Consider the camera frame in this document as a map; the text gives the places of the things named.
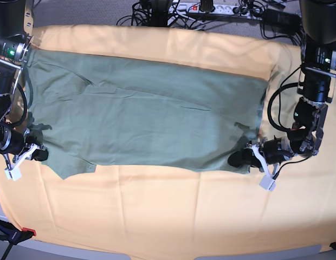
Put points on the black power adapter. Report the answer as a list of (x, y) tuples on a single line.
[(282, 20)]

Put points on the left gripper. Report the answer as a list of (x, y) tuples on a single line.
[(275, 151)]

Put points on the yellow tablecloth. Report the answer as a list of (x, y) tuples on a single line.
[(152, 212)]

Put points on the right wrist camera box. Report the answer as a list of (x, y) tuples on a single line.
[(14, 174)]

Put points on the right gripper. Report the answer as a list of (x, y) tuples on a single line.
[(32, 149)]

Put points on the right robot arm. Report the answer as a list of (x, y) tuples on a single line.
[(15, 147)]

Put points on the green T-shirt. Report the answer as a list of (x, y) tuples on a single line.
[(92, 110)]

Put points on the blue and red clamp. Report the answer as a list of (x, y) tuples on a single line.
[(9, 233)]

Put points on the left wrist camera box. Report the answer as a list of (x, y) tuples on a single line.
[(268, 183)]

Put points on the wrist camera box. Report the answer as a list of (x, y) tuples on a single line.
[(268, 183), (14, 174)]

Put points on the white power strip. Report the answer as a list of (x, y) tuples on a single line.
[(187, 8)]

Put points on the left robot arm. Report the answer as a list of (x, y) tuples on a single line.
[(318, 65)]

